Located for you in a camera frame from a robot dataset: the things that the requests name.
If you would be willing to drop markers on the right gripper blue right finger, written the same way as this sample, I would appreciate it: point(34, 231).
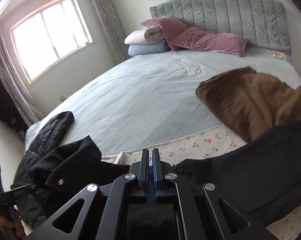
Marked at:
point(160, 169)

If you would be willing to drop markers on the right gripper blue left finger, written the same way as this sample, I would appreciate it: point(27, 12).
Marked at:
point(141, 171)

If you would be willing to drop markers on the black quilted jacket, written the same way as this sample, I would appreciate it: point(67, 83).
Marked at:
point(236, 195)

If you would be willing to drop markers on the dark clothes hanging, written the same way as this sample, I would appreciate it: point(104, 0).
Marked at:
point(9, 113)

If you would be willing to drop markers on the person's left hand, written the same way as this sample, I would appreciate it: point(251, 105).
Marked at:
point(15, 226)

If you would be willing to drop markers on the grey bed cover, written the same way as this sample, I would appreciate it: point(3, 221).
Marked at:
point(151, 99)

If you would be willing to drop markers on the black puffer jacket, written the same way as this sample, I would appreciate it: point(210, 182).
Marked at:
point(51, 134)

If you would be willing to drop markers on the light blue pillow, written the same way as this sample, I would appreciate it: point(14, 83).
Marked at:
point(145, 49)

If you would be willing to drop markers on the folded cream blanket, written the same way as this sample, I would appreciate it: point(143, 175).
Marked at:
point(145, 36)

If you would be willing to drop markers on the front pink velvet pillow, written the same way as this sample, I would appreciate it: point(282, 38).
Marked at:
point(201, 40)

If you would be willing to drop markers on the pink velvet pillow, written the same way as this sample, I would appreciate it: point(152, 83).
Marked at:
point(170, 28)
point(201, 40)

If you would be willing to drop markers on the patterned beige curtain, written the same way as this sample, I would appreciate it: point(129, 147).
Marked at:
point(112, 29)

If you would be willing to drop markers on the rear pink velvet pillow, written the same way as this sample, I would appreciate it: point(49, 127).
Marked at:
point(170, 28)

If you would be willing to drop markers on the small orange white packet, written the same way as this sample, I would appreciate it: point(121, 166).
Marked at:
point(278, 55)

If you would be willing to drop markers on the window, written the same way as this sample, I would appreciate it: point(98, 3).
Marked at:
point(47, 35)

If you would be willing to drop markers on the grey padded headboard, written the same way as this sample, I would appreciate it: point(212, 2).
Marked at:
point(261, 22)

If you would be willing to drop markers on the brown corduroy garment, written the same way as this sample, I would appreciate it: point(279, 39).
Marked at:
point(250, 103)

